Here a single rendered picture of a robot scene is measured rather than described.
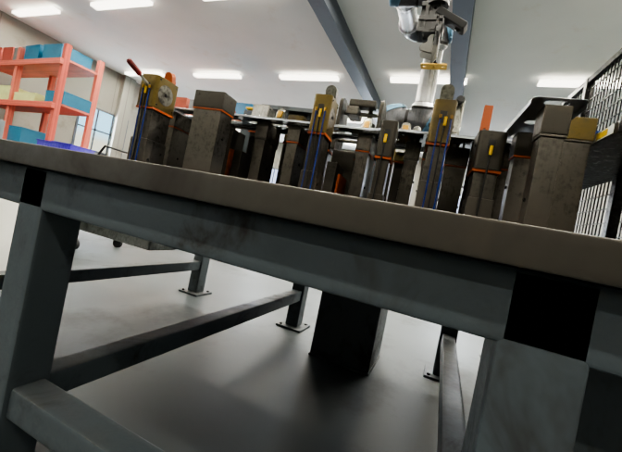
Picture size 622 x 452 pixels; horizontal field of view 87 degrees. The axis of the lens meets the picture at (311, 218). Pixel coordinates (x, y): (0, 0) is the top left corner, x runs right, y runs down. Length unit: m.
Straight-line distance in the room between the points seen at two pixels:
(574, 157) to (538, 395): 0.78
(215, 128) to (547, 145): 0.94
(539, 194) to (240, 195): 0.60
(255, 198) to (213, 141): 0.80
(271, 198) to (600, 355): 0.36
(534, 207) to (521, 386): 0.46
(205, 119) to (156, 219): 0.72
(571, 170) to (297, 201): 0.84
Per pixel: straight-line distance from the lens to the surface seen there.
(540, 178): 0.82
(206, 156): 1.20
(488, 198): 0.97
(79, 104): 6.39
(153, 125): 1.36
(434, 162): 0.95
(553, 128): 0.84
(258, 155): 1.28
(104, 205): 0.67
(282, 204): 0.40
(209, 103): 1.25
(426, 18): 1.33
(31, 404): 0.88
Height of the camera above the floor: 0.67
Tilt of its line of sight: level
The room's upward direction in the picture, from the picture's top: 11 degrees clockwise
